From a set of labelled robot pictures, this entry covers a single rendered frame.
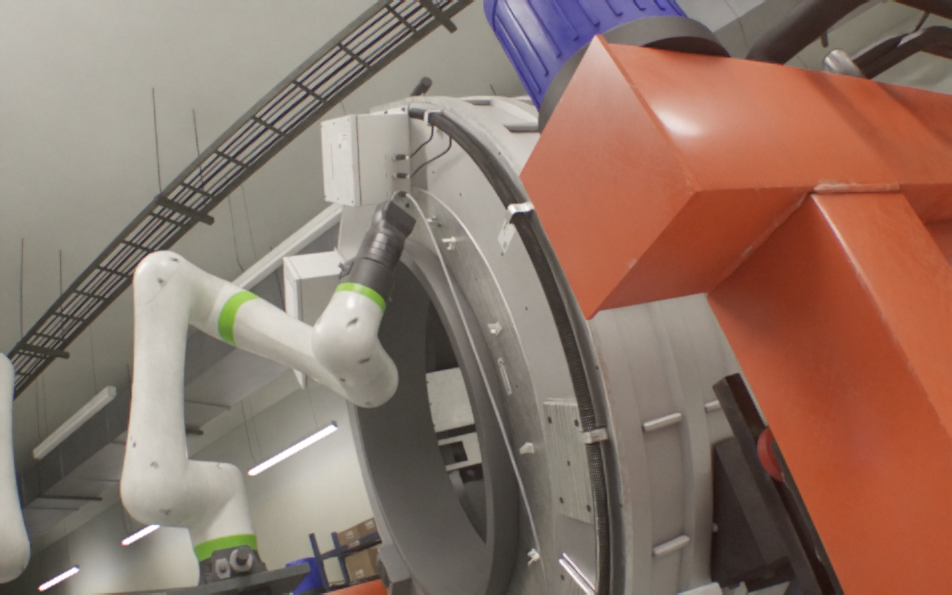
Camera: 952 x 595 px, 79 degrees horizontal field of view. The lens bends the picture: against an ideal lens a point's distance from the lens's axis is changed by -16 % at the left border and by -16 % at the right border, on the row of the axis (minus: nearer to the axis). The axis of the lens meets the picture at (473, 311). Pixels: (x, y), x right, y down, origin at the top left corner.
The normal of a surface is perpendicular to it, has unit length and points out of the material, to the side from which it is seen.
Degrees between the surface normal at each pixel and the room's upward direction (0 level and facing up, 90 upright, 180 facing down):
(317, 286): 145
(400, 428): 109
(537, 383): 90
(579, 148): 90
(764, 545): 90
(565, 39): 90
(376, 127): 132
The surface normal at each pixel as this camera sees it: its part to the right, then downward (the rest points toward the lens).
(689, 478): -0.57, 0.11
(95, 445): -0.50, -0.22
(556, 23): -0.68, -0.09
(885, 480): -0.90, 0.14
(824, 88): 0.30, -0.51
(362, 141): 0.44, 0.20
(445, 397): 0.44, -0.07
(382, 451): 0.36, -0.32
